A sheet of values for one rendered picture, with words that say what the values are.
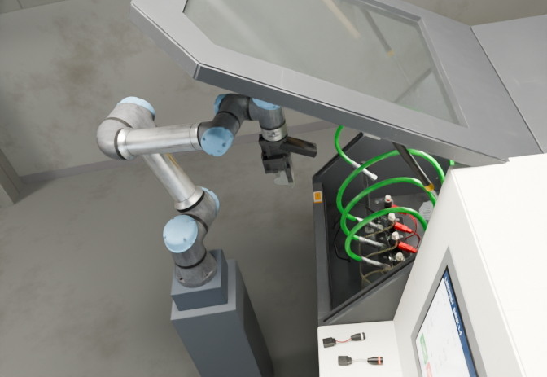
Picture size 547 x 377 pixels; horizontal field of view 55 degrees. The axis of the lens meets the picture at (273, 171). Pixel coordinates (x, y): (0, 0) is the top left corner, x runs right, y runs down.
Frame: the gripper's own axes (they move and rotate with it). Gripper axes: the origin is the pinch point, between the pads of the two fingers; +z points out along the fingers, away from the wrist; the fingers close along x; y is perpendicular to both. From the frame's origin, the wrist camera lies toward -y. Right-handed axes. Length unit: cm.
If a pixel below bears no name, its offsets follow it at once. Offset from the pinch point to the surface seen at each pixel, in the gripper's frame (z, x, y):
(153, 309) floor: 123, -48, 99
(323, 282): 28.3, 17.2, -5.2
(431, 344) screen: 0, 59, -31
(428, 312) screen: -3, 52, -32
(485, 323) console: -25, 70, -38
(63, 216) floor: 123, -132, 183
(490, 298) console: -30, 68, -39
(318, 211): 28.2, -15.1, -4.8
